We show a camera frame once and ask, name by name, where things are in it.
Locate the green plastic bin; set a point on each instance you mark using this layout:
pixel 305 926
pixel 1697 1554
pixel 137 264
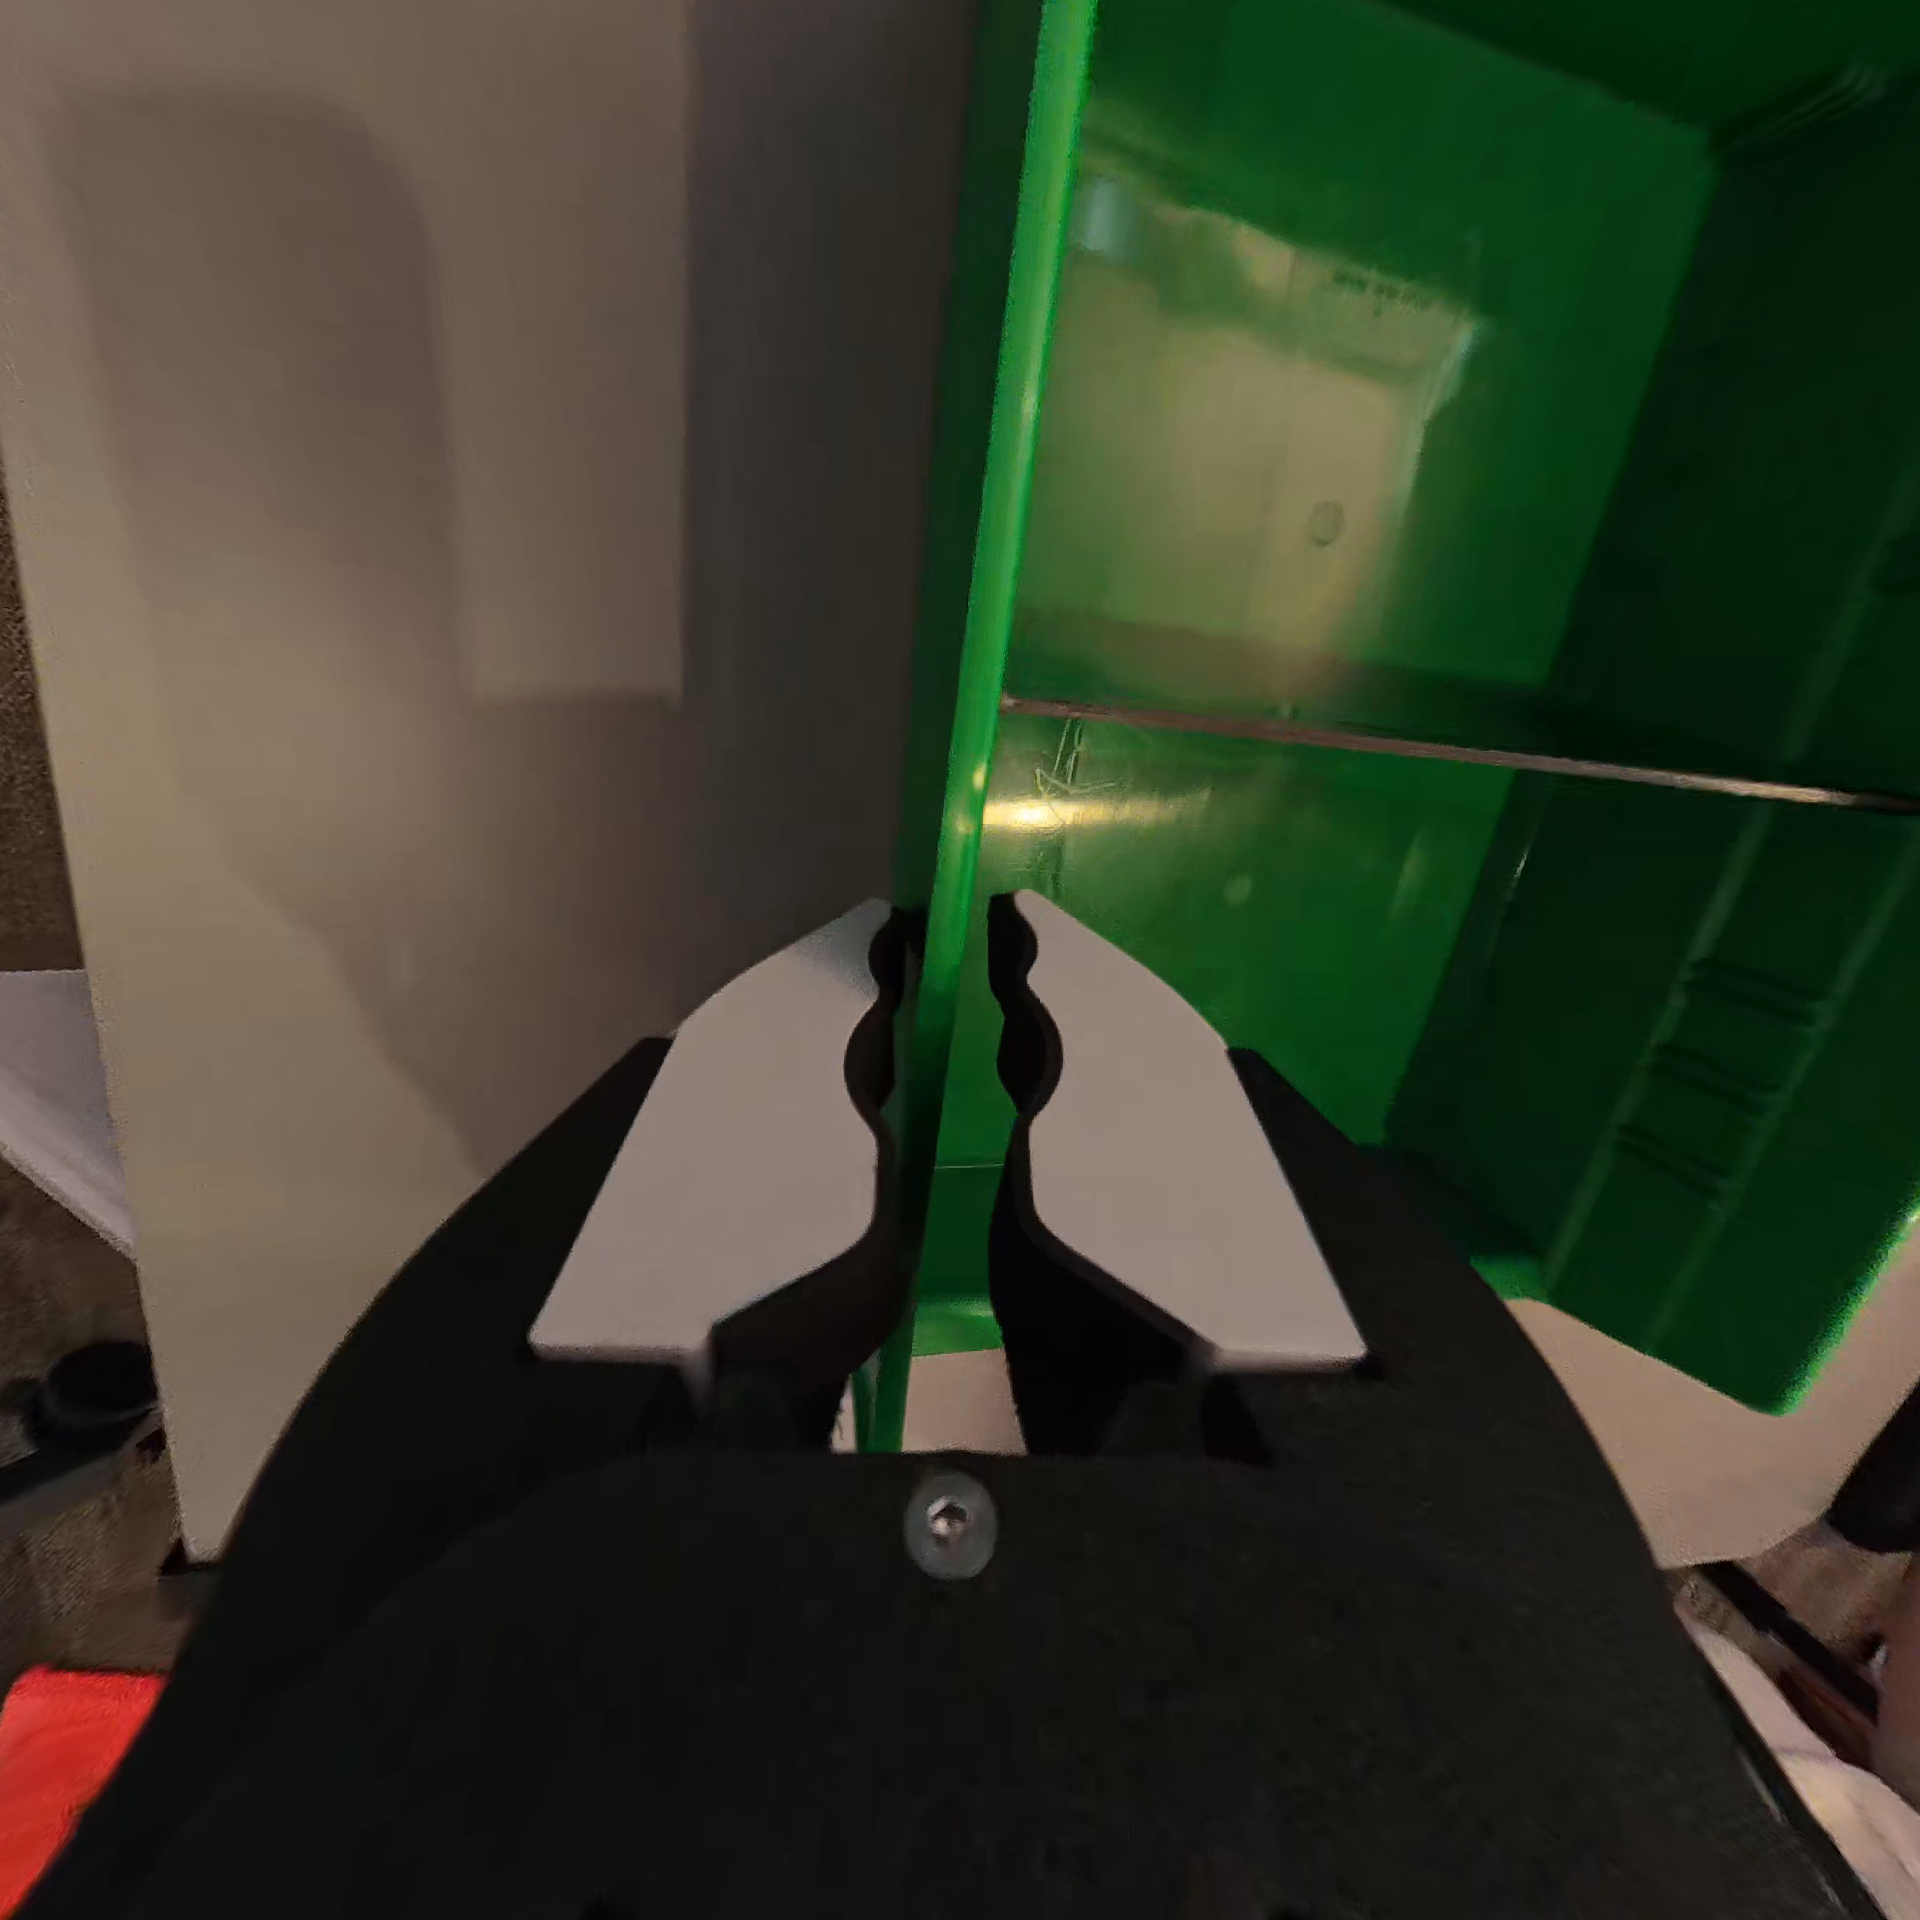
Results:
pixel 1350 451

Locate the red bag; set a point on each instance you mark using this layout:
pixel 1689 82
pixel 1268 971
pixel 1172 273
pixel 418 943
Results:
pixel 76 1785

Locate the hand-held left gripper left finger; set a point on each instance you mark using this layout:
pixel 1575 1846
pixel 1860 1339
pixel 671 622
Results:
pixel 721 1185

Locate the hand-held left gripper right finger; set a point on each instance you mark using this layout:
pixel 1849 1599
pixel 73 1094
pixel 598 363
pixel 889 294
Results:
pixel 1185 1185

